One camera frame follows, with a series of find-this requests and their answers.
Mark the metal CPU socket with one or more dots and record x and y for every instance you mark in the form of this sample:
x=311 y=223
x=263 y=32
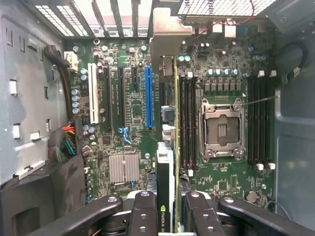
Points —
x=221 y=130

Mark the black RAM slot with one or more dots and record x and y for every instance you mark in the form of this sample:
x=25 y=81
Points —
x=264 y=123
x=251 y=123
x=271 y=123
x=257 y=123
x=190 y=123
x=195 y=123
x=183 y=123

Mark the blue expansion slot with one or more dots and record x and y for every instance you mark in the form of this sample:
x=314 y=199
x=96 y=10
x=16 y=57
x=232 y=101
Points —
x=149 y=98

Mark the thin socket locking lever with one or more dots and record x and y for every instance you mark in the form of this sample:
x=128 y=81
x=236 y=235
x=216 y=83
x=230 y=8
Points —
x=263 y=100

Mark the black and grey PC case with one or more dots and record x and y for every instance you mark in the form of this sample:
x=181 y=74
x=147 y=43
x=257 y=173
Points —
x=295 y=147

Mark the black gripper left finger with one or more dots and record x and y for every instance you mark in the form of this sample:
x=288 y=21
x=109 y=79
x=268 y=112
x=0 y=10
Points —
x=142 y=216

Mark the long black expansion slot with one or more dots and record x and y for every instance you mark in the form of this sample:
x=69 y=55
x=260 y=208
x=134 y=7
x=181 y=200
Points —
x=163 y=96
x=107 y=98
x=121 y=98

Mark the green motherboard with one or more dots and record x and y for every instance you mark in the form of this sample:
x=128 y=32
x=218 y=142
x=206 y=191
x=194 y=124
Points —
x=137 y=49

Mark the white expansion slot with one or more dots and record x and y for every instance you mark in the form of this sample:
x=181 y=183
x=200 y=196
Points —
x=93 y=98

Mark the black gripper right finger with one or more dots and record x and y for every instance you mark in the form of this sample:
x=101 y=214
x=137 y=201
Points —
x=204 y=216

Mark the black plastic fan shroud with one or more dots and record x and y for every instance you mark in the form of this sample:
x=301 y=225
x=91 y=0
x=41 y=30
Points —
x=37 y=196

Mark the white power connector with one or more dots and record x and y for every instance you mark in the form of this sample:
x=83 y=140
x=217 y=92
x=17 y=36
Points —
x=72 y=61

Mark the short black expansion slot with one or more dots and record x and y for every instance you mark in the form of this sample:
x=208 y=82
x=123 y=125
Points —
x=134 y=75

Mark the silver chipset heatsink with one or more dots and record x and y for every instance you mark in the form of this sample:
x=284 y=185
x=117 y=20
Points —
x=124 y=169

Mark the silver coin battery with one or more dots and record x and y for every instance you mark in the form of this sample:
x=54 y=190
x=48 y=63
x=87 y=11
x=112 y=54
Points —
x=252 y=196

